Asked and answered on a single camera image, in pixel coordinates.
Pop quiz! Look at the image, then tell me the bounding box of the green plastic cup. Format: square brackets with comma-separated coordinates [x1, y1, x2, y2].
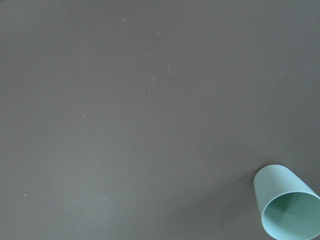
[253, 164, 320, 240]

